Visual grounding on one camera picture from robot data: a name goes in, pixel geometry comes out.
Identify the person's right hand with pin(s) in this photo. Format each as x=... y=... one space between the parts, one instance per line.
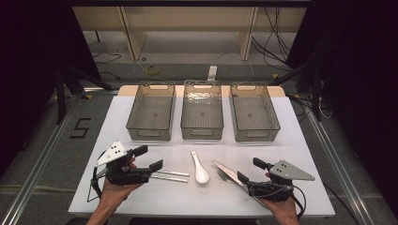
x=284 y=210

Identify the yellow tape roll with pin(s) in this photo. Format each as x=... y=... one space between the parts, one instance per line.
x=147 y=70

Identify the person's left hand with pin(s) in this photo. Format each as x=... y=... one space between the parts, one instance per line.
x=115 y=193

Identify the black metal stand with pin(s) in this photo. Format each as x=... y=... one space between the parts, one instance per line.
x=60 y=93
x=316 y=93

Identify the light wooden desk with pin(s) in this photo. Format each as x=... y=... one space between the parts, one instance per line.
x=131 y=37

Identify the white power strip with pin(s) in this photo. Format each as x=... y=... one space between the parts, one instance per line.
x=212 y=73

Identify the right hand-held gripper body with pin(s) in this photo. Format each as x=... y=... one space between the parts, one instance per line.
x=275 y=189

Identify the smoky clear plastic bin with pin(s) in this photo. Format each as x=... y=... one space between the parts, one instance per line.
x=202 y=112
x=153 y=112
x=252 y=114

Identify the black curtain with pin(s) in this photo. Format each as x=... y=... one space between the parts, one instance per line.
x=28 y=62
x=359 y=62

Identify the metal table knife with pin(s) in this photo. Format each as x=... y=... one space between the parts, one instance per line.
x=228 y=171

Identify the metal fork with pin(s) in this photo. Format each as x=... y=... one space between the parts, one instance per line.
x=223 y=176

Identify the white ceramic spoon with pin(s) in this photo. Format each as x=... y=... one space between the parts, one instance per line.
x=202 y=176

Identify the metal floor rail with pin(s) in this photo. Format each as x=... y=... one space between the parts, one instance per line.
x=37 y=170
x=339 y=168

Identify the white board table cover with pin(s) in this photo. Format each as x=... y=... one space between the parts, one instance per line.
x=194 y=200

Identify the metal chopstick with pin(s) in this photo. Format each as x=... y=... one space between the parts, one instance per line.
x=170 y=178
x=173 y=173

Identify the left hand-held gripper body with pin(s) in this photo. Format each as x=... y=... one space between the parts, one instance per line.
x=125 y=175

